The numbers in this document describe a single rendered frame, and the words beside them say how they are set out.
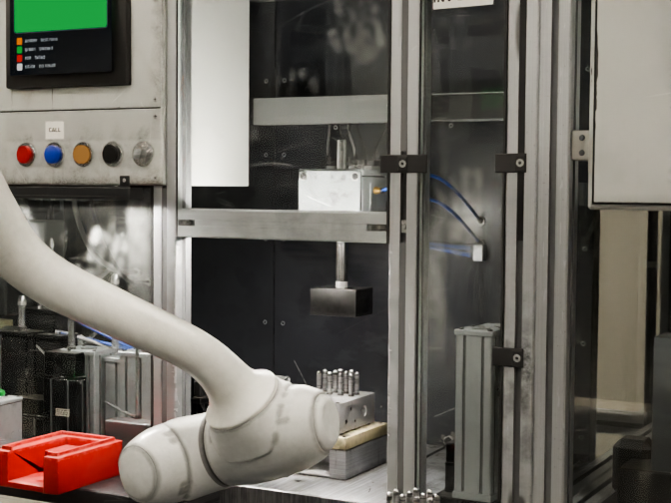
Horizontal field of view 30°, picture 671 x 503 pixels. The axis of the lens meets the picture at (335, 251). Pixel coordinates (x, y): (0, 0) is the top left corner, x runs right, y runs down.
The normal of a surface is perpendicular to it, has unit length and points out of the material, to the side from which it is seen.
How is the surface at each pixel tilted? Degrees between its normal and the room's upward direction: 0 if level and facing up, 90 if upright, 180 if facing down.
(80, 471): 90
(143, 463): 83
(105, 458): 90
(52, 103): 90
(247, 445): 115
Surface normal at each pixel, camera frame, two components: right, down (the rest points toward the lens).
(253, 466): -0.27, 0.55
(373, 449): 0.88, 0.04
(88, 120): -0.47, 0.04
